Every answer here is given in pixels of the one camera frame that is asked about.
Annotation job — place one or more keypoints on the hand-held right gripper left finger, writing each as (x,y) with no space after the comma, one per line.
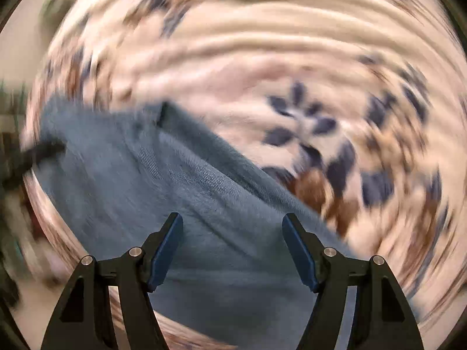
(165,255)

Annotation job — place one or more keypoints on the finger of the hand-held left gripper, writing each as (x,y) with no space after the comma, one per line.
(43,150)

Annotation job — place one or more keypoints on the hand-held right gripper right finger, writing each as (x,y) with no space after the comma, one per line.
(301,255)

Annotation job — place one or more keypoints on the blue denim pants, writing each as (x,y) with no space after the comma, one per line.
(204,197)

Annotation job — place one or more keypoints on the floral printed blanket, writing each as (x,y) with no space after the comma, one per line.
(292,43)

